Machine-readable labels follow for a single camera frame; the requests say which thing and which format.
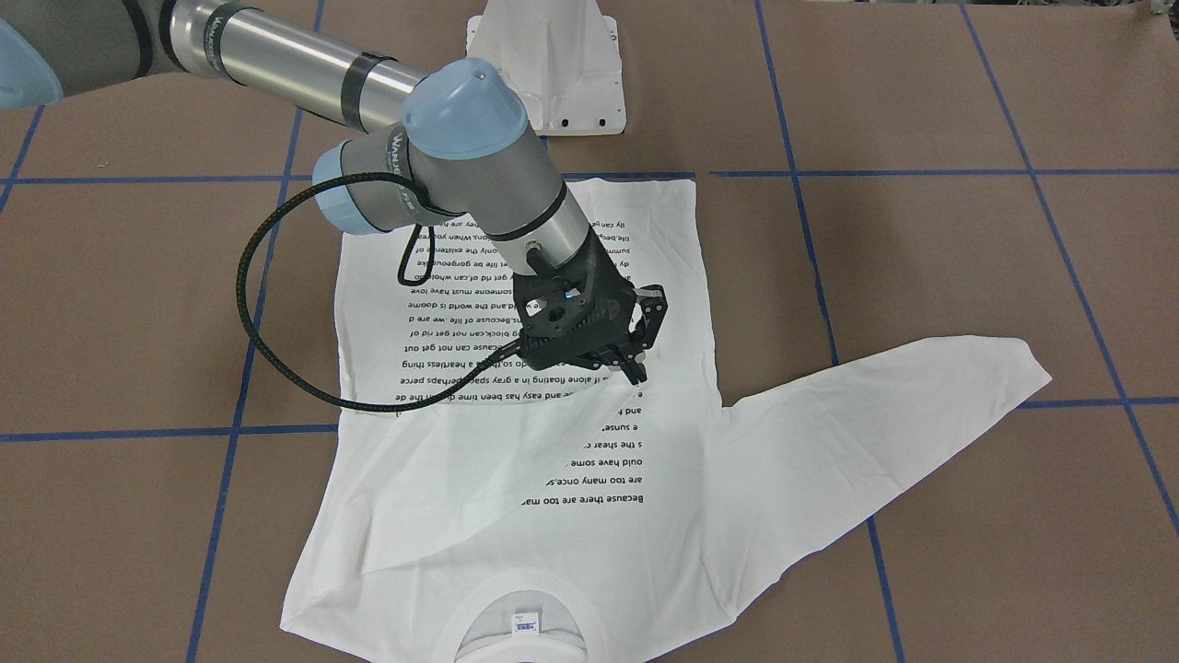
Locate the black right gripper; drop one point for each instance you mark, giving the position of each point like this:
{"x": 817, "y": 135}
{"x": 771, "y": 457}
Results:
{"x": 609, "y": 287}

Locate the white long-sleeve printed shirt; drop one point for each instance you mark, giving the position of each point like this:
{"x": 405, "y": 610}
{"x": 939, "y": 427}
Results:
{"x": 569, "y": 516}

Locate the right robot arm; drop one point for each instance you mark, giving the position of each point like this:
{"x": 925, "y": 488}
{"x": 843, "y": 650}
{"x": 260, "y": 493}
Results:
{"x": 431, "y": 147}

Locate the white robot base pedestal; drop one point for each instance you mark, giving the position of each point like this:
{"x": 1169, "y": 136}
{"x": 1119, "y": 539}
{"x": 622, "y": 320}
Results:
{"x": 562, "y": 58}

